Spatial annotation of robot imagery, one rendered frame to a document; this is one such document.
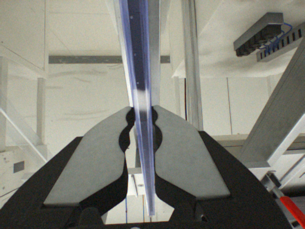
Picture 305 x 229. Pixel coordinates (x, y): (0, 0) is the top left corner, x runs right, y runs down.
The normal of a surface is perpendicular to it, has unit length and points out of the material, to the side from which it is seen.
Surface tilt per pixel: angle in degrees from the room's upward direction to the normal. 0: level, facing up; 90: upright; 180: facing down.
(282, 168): 48
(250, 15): 0
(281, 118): 90
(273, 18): 90
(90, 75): 90
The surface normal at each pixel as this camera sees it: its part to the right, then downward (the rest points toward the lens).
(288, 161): 0.10, 0.61
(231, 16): 0.04, 1.00
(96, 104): 0.10, -0.09
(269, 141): -0.99, 0.04
